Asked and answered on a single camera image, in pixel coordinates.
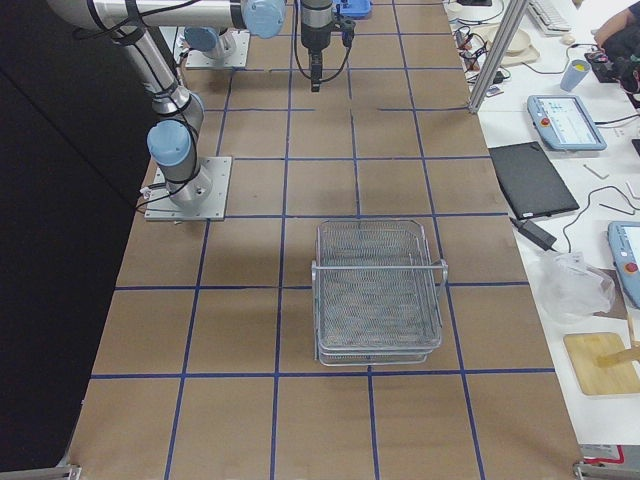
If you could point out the blue plastic tray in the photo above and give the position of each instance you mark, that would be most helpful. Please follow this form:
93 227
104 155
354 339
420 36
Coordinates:
356 9

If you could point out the white keyboard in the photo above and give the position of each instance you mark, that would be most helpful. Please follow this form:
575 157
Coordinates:
546 16

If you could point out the blue teach pendant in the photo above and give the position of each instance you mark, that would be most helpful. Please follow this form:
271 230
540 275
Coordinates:
564 124
623 240

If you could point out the black closed laptop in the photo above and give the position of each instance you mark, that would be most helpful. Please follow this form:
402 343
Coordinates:
529 181

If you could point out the light blue cup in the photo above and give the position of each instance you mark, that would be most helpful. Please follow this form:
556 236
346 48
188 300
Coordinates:
575 72

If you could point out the black power adapter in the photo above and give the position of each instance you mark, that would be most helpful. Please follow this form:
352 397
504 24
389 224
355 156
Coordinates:
535 234

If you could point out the person at desk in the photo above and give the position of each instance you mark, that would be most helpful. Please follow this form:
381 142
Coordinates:
618 40

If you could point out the clear plastic bag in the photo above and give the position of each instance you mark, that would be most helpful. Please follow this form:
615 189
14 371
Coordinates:
568 286

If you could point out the wooden cutting board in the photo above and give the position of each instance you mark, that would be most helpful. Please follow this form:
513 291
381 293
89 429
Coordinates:
602 363

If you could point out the aluminium frame post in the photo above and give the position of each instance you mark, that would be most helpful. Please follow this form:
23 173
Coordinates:
509 25

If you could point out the silver wire mesh shelf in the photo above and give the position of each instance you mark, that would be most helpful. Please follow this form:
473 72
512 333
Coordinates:
376 293

